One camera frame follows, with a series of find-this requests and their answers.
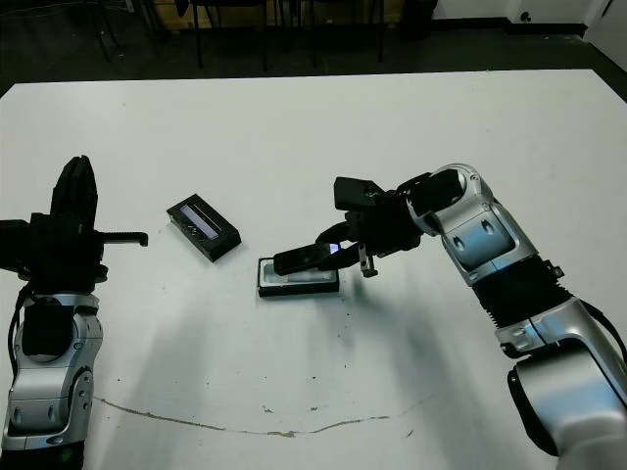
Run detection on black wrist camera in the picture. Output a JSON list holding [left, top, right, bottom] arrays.
[[0, 219, 33, 281], [333, 175, 389, 213]]

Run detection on black armrest chair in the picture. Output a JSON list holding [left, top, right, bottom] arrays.
[[308, 0, 389, 70]]

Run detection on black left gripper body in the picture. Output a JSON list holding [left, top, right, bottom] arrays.
[[22, 212, 150, 296]]

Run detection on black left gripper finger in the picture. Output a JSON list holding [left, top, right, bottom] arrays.
[[77, 155, 101, 232], [50, 156, 80, 232]]

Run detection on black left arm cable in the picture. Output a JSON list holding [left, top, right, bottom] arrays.
[[6, 283, 33, 394]]

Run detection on black waste bin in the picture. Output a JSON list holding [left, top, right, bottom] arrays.
[[400, 0, 439, 42]]

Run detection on black box lid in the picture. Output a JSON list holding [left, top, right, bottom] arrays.
[[166, 193, 243, 264]]

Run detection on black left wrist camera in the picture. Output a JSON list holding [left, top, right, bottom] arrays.
[[0, 219, 33, 281]]

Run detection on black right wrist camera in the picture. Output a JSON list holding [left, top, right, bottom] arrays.
[[333, 175, 389, 213]]

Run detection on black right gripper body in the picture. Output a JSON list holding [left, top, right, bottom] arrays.
[[342, 192, 423, 278]]

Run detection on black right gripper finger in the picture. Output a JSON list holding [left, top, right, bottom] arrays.
[[313, 244, 366, 273], [314, 220, 357, 246]]

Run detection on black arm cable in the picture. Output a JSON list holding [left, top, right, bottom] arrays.
[[577, 296, 627, 366], [6, 283, 33, 394]]

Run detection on grey office chair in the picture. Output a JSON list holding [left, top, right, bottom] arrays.
[[90, 0, 163, 64]]

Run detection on black phone-like camera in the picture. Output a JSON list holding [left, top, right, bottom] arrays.
[[272, 242, 342, 276]]

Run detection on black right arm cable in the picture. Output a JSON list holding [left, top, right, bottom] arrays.
[[577, 296, 627, 366]]

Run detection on black box base white insert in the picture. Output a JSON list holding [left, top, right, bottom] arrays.
[[256, 255, 342, 300]]

